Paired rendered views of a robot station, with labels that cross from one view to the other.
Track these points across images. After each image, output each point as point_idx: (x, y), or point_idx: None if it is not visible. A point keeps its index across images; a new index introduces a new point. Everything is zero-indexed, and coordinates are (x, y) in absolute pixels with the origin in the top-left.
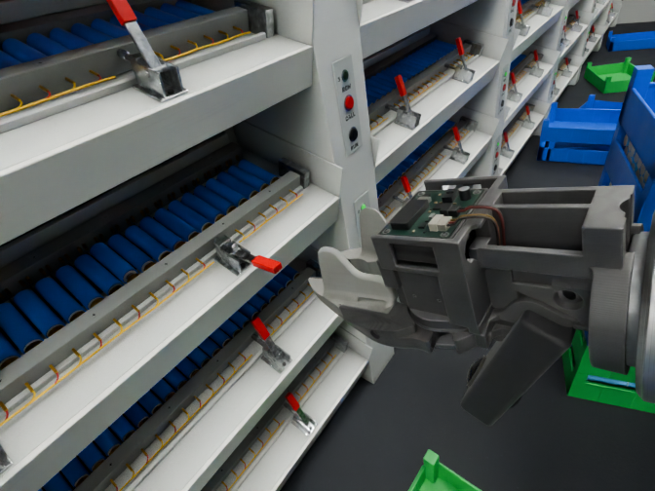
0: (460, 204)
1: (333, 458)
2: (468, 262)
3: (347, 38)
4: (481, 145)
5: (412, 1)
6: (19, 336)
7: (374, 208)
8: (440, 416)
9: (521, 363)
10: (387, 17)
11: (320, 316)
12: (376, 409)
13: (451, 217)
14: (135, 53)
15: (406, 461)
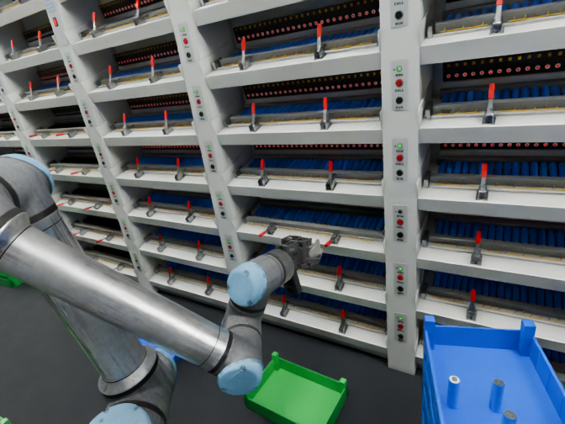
0: (297, 240)
1: (342, 356)
2: (282, 244)
3: (406, 199)
4: None
5: (481, 200)
6: (293, 217)
7: (316, 240)
8: (378, 400)
9: None
10: (444, 200)
11: (366, 294)
12: (372, 370)
13: (289, 238)
14: (339, 175)
15: (349, 386)
